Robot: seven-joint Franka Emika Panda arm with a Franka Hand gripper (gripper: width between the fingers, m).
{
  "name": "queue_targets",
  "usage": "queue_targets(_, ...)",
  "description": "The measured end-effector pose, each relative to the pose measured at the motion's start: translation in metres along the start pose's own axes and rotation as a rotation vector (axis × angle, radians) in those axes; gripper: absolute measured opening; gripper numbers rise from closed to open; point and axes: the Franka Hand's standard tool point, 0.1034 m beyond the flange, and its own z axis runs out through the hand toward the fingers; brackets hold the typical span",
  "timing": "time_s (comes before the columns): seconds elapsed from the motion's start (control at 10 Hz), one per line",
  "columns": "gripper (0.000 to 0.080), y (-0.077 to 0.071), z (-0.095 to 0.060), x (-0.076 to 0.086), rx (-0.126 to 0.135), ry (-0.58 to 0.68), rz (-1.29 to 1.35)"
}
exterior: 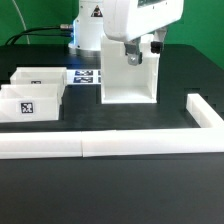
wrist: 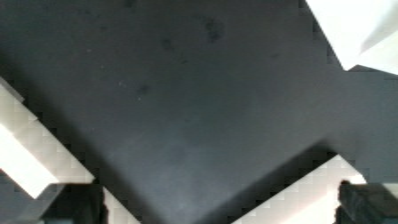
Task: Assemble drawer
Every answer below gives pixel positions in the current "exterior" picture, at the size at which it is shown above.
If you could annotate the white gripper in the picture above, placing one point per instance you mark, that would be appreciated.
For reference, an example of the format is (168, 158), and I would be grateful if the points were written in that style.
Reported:
(125, 20)

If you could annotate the white drawer cabinet box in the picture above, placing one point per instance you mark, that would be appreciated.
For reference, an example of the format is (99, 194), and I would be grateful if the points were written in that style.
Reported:
(125, 83)

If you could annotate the white front drawer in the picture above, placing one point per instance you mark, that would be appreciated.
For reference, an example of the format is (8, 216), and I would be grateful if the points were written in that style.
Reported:
(29, 102)

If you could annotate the white drawer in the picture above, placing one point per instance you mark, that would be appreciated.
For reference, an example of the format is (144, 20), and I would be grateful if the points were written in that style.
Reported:
(29, 102)
(41, 75)

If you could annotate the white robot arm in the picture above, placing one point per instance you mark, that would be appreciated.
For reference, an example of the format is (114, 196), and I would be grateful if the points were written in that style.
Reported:
(88, 29)

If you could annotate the white rear drawer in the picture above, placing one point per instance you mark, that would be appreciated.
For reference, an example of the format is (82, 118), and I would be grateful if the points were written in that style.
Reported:
(41, 75)

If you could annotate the white marker sheet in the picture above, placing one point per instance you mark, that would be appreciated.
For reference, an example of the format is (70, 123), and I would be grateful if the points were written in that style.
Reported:
(83, 77)

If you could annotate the white L-shaped fence bar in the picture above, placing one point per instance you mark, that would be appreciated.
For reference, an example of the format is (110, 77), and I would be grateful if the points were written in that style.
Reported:
(207, 138)

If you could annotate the white front fence bar left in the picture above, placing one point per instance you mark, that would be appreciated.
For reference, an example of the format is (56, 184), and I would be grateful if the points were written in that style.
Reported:
(40, 145)

